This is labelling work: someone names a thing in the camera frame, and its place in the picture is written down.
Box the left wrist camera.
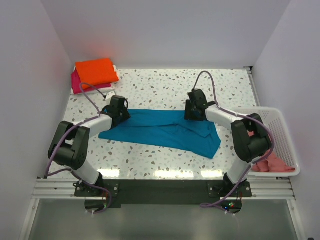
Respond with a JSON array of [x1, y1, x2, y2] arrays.
[[104, 91, 116, 102]]

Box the aluminium frame rail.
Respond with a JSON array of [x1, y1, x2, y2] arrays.
[[31, 178, 295, 200]]

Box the folded orange t-shirt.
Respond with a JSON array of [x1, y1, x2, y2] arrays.
[[75, 58, 119, 86]]

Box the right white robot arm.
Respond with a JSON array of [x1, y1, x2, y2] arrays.
[[184, 89, 274, 197]]

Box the blue t-shirt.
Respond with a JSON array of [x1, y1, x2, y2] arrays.
[[98, 109, 221, 159]]

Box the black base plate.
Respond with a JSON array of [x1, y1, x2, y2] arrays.
[[74, 178, 253, 210]]

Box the white plastic basket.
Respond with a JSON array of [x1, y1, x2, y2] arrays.
[[234, 106, 300, 178]]

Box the folded magenta t-shirt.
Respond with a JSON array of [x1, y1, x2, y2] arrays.
[[71, 71, 113, 94]]

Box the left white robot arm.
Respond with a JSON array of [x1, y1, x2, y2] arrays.
[[45, 95, 131, 196]]

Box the salmon pink t-shirt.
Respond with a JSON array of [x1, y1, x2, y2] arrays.
[[247, 129, 297, 173]]

